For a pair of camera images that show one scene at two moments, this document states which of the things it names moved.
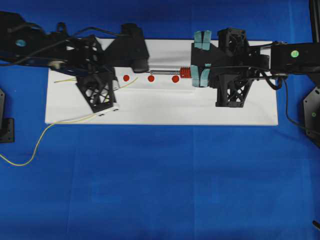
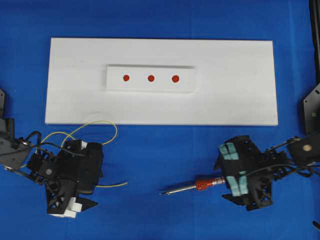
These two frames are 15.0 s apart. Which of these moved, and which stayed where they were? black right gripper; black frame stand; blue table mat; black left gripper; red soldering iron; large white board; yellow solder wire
Moved: black right gripper; black left gripper; red soldering iron; yellow solder wire
Stayed: large white board; blue table mat; black frame stand
